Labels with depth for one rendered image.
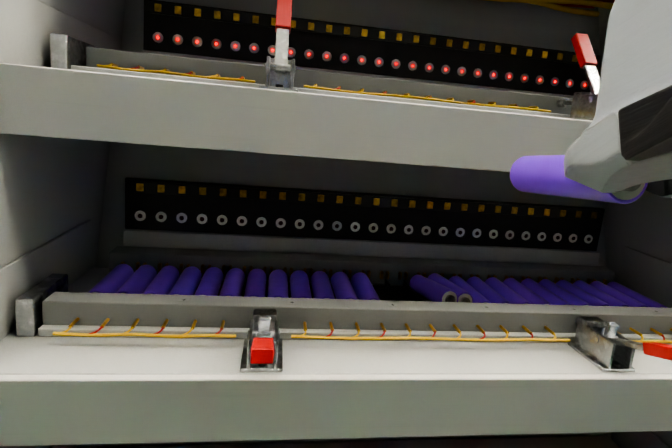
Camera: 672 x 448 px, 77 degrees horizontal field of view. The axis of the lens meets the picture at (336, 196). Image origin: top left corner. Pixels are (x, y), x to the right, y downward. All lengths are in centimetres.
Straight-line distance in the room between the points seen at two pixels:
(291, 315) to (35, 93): 23
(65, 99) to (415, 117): 24
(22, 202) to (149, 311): 12
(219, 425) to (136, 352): 8
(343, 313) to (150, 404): 14
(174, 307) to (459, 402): 22
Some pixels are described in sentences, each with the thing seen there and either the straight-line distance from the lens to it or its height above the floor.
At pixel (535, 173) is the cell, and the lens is 21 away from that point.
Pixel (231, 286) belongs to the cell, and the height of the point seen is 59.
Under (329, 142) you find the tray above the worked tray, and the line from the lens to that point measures 31.
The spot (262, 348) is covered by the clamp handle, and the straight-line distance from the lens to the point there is 24.
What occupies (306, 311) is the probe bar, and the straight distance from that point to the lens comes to 34.
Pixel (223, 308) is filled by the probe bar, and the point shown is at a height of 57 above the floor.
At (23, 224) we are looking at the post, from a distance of 39.
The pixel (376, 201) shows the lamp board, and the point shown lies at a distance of 46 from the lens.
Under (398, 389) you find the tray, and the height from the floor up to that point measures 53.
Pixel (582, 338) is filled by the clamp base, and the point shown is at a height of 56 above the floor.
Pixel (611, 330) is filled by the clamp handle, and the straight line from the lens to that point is 40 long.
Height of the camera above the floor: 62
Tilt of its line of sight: 7 degrees up
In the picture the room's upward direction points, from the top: 3 degrees clockwise
